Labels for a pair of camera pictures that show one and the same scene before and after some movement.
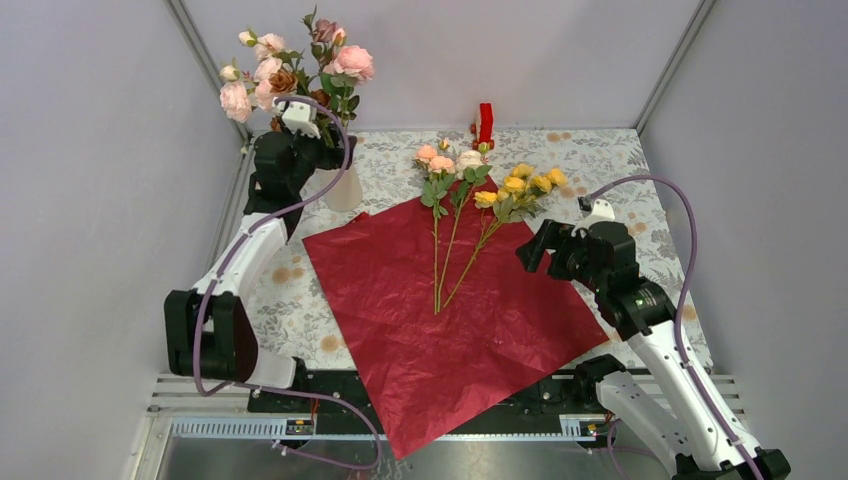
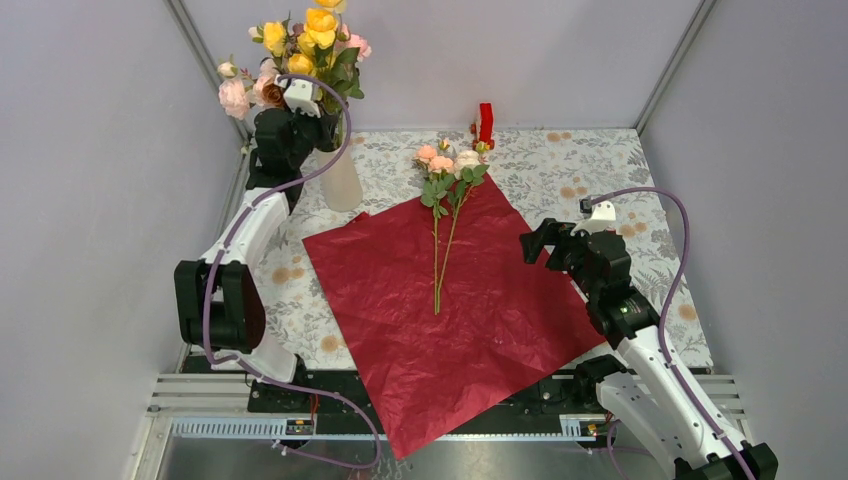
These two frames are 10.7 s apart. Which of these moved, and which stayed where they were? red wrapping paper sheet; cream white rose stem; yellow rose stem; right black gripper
Moved: yellow rose stem
Stayed: right black gripper; cream white rose stem; red wrapping paper sheet
